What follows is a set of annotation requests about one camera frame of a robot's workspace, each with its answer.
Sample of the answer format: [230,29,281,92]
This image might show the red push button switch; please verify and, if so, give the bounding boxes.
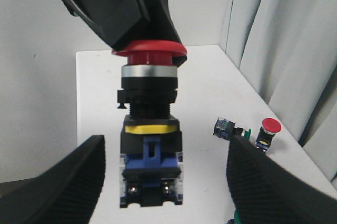
[116,40,187,208]

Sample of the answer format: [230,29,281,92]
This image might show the red push button standing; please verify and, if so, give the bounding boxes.
[254,118,282,153]

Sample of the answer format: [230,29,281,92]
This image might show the white pleated curtain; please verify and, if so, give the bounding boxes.
[220,0,336,183]

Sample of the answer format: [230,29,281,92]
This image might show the green push button lying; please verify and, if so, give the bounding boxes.
[213,118,252,140]

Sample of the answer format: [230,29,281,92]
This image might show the green push button standing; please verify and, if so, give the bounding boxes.
[225,209,242,224]

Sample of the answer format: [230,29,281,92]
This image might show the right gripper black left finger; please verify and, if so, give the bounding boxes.
[1,135,106,223]

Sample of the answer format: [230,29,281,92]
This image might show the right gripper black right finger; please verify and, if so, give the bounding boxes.
[226,136,336,223]

